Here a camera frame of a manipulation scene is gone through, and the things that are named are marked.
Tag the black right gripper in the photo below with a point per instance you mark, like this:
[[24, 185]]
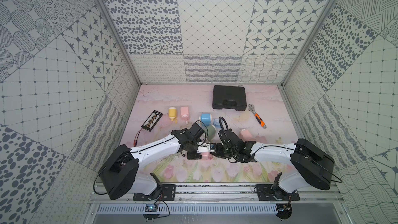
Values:
[[218, 151]]

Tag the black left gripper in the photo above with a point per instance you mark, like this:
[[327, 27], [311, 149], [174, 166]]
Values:
[[193, 154]]

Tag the pink pencil sharpener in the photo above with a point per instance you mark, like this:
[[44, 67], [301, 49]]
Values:
[[206, 156], [246, 135], [184, 112]]

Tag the yellow pencil sharpener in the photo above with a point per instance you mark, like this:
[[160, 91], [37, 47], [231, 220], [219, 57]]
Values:
[[173, 114]]

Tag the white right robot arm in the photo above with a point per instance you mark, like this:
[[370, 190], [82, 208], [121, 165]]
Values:
[[312, 166]]

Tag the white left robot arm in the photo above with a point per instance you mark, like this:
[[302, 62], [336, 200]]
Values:
[[120, 172]]

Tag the black connector board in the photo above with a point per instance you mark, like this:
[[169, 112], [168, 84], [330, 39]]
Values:
[[152, 120]]

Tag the black plastic tool case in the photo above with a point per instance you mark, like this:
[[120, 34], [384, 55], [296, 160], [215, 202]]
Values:
[[229, 97]]

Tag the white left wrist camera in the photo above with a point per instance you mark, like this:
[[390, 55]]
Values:
[[207, 147]]

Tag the orange handled adjustable wrench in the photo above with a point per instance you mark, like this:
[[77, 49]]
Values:
[[251, 108]]

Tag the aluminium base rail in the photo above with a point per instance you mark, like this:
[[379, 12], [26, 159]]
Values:
[[204, 199]]

